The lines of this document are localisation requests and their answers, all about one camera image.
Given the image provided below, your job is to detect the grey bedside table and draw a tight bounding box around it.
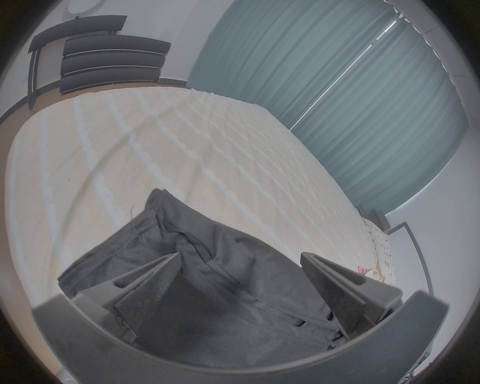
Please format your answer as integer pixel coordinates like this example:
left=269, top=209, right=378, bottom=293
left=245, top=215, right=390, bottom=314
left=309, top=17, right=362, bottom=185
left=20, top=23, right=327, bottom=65
left=358, top=204, right=391, bottom=230

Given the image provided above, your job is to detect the dark grey table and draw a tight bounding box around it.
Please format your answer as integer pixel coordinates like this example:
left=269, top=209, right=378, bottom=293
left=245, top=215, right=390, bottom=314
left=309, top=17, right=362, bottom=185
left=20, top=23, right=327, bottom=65
left=28, top=15, right=128, bottom=110

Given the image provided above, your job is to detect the bed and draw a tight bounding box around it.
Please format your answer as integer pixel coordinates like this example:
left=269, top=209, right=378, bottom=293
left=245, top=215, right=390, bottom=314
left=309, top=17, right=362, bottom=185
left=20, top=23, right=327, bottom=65
left=5, top=86, right=433, bottom=370

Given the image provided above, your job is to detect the black T-shirt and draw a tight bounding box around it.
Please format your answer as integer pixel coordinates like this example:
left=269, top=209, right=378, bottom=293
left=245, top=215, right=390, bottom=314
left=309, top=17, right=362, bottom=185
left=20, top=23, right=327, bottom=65
left=57, top=188, right=351, bottom=370

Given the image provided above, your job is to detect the white printed pyjama top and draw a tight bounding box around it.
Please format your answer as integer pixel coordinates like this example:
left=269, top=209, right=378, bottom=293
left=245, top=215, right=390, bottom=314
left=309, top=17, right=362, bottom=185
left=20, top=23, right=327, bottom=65
left=356, top=264, right=379, bottom=281

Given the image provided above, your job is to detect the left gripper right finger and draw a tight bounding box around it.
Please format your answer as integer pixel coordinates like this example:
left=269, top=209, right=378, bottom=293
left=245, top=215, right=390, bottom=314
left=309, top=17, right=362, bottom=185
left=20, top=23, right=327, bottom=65
left=300, top=252, right=403, bottom=335

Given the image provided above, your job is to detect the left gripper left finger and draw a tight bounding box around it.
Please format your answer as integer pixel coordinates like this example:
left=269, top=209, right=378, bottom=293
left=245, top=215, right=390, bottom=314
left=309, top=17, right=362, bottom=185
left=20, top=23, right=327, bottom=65
left=77, top=253, right=183, bottom=341

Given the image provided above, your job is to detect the white printed pillow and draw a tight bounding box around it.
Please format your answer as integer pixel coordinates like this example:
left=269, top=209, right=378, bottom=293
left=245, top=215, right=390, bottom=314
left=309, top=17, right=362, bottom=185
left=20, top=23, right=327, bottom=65
left=364, top=218, right=395, bottom=286

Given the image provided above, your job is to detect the blue-green curtain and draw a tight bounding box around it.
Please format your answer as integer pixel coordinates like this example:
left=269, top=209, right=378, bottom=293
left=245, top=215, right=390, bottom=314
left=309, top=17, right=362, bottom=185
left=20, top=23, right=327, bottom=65
left=290, top=17, right=470, bottom=217
left=187, top=0, right=399, bottom=131

